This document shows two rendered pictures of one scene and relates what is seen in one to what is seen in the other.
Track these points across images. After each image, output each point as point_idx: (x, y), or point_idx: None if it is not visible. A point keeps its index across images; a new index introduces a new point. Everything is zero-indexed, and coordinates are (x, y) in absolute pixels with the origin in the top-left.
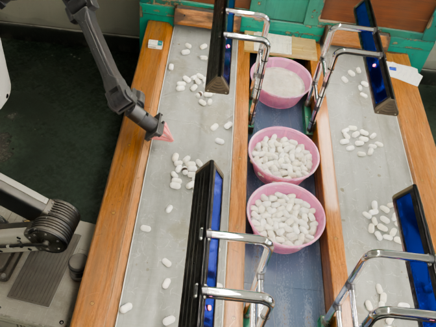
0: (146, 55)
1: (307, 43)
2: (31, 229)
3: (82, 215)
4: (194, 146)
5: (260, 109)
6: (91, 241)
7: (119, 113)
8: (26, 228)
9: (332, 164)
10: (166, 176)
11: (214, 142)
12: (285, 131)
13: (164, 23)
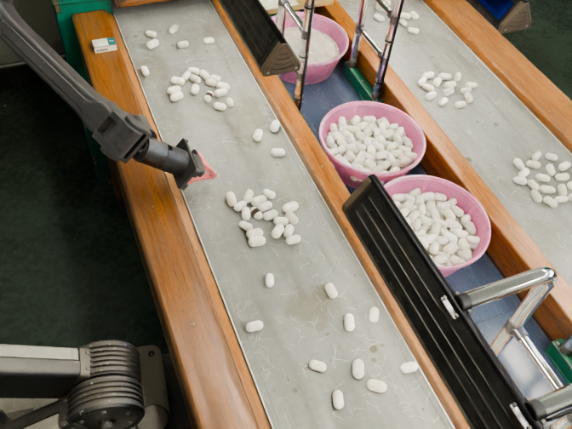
0: (99, 65)
1: None
2: (73, 414)
3: (77, 335)
4: (246, 174)
5: (293, 92)
6: (185, 387)
7: (126, 160)
8: (60, 416)
9: (439, 129)
10: (234, 233)
11: (270, 157)
12: (354, 107)
13: (99, 13)
